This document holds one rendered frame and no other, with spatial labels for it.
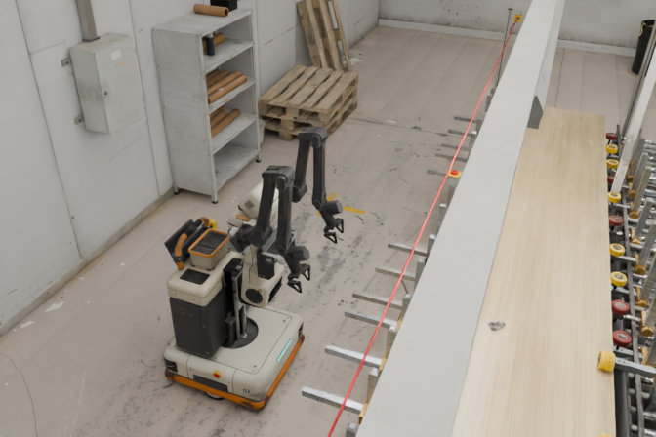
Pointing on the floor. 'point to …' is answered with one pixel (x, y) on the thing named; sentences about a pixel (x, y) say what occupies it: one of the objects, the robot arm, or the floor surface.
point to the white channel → (471, 243)
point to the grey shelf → (174, 109)
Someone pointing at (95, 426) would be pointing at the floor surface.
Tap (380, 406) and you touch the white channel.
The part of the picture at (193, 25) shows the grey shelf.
